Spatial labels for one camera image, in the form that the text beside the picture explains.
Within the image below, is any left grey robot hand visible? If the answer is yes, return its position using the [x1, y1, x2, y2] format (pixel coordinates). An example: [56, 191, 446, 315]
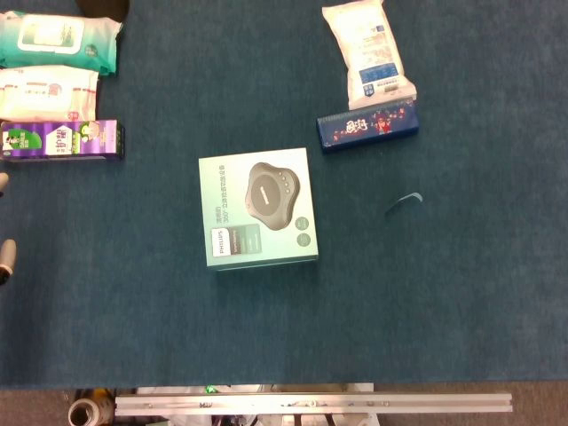
[0, 171, 18, 288]

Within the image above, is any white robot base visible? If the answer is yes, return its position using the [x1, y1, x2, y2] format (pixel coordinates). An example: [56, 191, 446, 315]
[136, 383, 376, 426]

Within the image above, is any purple toothpaste box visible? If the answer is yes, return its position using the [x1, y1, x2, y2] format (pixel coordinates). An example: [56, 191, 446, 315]
[0, 119, 126, 162]

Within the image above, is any teal Philips speaker box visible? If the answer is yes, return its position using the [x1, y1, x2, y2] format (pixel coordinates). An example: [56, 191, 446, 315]
[198, 147, 320, 272]

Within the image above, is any dark blue printed box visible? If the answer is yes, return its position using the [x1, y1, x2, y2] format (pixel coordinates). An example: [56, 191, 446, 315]
[316, 99, 421, 154]

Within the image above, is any pink wet wipes pack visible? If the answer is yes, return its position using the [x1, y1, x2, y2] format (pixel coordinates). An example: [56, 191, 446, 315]
[0, 65, 100, 123]

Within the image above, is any brown tape roll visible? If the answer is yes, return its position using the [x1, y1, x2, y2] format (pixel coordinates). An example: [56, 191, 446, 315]
[67, 398, 101, 426]

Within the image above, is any green wet wipes pack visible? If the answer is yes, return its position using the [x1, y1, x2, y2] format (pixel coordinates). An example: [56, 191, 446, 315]
[0, 11, 123, 77]

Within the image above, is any black mesh pen holder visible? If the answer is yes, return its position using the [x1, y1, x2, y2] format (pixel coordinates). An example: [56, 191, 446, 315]
[75, 0, 131, 23]

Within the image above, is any white wipes pack blue print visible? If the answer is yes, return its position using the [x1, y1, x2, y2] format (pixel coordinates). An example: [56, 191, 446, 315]
[321, 0, 418, 111]

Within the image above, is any aluminium profile rail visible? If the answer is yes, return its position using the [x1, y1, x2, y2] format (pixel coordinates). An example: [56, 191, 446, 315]
[114, 391, 514, 417]

